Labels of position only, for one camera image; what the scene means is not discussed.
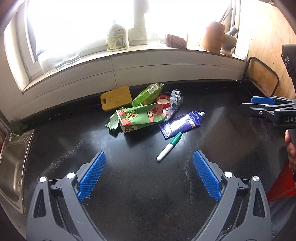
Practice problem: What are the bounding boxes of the blue toothpaste tube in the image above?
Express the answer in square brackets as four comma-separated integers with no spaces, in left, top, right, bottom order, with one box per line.
[159,111,205,140]

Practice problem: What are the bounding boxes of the terracotta utensil crock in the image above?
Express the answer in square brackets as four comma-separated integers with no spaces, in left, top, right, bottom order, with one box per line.
[201,22,225,54]

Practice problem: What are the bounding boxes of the wooden board with frame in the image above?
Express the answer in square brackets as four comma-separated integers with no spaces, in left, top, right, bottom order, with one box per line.
[243,56,280,97]

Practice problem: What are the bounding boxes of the red jar lid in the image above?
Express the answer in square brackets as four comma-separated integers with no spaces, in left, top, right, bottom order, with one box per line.
[156,95,170,108]

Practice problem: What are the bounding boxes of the steel kitchen sink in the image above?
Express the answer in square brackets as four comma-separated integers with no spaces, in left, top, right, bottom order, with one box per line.
[0,130,34,215]

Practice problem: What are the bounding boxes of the right hand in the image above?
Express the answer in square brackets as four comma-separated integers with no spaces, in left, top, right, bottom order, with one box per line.
[285,130,296,173]

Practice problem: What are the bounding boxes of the green cartoon juice carton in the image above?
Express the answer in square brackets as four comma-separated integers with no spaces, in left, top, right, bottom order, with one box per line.
[105,102,168,133]

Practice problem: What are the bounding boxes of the white mortar and pestle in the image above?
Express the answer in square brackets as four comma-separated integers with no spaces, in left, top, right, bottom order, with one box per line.
[220,27,238,56]

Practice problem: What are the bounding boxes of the silver foil wrapper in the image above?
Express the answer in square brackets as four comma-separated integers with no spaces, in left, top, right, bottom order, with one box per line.
[163,89,183,121]

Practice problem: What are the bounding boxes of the red object below counter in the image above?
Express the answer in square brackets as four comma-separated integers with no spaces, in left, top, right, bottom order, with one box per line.
[266,161,295,203]

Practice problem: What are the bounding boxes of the yellow sponge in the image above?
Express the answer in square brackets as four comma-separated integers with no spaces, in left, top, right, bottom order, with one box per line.
[100,86,132,111]

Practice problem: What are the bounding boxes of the green cardboard box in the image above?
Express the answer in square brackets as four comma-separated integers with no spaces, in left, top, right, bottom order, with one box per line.
[132,83,164,107]

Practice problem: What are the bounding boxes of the green white marker pen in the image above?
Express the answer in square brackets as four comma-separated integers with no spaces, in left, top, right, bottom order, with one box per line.
[156,132,183,162]

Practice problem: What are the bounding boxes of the green scrub pad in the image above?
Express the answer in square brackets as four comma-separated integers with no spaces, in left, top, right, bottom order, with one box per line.
[10,120,28,135]

